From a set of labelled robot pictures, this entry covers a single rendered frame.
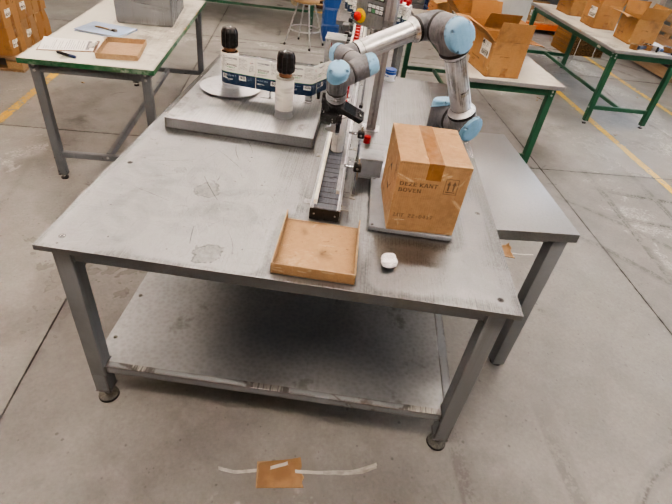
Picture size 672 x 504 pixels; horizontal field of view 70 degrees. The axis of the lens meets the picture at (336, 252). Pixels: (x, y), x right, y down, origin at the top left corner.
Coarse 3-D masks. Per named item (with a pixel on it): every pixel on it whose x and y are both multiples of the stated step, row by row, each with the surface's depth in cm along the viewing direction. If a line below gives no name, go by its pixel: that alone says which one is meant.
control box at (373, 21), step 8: (360, 0) 210; (368, 0) 208; (360, 8) 212; (384, 8) 204; (368, 16) 211; (376, 16) 208; (384, 16) 206; (360, 24) 216; (368, 24) 213; (376, 24) 210
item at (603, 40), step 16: (544, 16) 615; (560, 16) 580; (576, 16) 593; (576, 32) 543; (592, 32) 525; (608, 32) 535; (608, 48) 479; (624, 48) 479; (560, 64) 632; (608, 64) 484; (592, 96) 506; (656, 96) 506; (624, 112) 516; (640, 112) 517; (640, 128) 528
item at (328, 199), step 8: (328, 152) 203; (328, 160) 197; (336, 160) 198; (344, 160) 199; (328, 168) 192; (336, 168) 192; (328, 176) 187; (336, 176) 187; (328, 184) 182; (336, 184) 182; (320, 192) 176; (328, 192) 177; (320, 200) 172; (328, 200) 173; (336, 200) 173; (320, 208) 168; (328, 208) 169; (336, 208) 169
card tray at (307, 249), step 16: (288, 224) 166; (304, 224) 167; (320, 224) 168; (288, 240) 159; (304, 240) 160; (320, 240) 161; (336, 240) 162; (352, 240) 163; (288, 256) 152; (304, 256) 153; (320, 256) 154; (336, 256) 155; (352, 256) 156; (272, 272) 146; (288, 272) 145; (304, 272) 145; (320, 272) 144; (336, 272) 144; (352, 272) 150
